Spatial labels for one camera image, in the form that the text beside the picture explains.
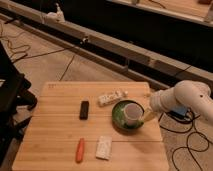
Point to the white cup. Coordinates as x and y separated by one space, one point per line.
132 113

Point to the green bowl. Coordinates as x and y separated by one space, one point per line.
118 116

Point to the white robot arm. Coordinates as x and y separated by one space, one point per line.
194 95

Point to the white object on ledge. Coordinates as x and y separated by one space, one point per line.
58 15

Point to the black chair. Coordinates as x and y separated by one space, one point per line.
14 92

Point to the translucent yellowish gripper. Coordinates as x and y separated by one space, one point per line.
149 114

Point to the blue box on floor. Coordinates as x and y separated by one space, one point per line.
180 111

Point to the black rectangular block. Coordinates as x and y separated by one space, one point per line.
84 109

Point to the white power strip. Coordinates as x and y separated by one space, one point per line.
111 97

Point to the orange carrot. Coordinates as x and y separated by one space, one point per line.
80 151

